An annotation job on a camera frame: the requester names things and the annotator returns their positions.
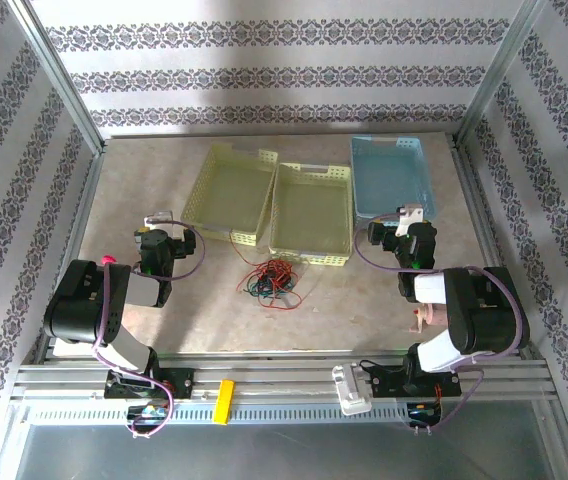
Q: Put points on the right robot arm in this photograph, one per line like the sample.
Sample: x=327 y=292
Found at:
x=484 y=310

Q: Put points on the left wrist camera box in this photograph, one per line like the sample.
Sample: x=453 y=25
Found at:
x=156 y=217

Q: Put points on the blue perforated plastic basket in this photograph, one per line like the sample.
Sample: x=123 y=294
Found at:
x=389 y=180

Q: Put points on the grey metal panel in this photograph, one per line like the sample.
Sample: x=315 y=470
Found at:
x=284 y=452

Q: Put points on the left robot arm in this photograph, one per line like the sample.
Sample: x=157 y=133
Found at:
x=84 y=300

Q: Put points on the aluminium frame post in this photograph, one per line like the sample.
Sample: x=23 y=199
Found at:
x=499 y=70
x=59 y=75

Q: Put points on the white plastic bracket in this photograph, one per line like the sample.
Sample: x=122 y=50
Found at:
x=351 y=390

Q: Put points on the yellow perforated plastic basket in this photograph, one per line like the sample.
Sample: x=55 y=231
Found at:
x=309 y=215
x=229 y=195

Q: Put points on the aluminium side rail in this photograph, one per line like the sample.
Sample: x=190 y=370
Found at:
x=484 y=215
x=80 y=215

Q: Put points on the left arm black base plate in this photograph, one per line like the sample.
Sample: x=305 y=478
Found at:
x=184 y=384

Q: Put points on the small circuit board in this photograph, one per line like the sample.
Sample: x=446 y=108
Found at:
x=421 y=412
x=146 y=412

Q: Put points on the pink and green toy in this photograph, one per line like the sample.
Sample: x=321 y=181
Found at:
x=109 y=259

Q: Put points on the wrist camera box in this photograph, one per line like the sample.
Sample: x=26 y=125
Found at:
x=156 y=217
x=409 y=216

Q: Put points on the aluminium frame rail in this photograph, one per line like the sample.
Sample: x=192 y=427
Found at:
x=289 y=382

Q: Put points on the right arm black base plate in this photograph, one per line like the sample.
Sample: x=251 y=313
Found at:
x=389 y=382

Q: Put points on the yellow plastic clip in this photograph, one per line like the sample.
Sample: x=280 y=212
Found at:
x=224 y=400

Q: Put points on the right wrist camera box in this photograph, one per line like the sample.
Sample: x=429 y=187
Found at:
x=409 y=216

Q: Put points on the pale pink figurine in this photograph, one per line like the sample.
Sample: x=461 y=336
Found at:
x=434 y=316

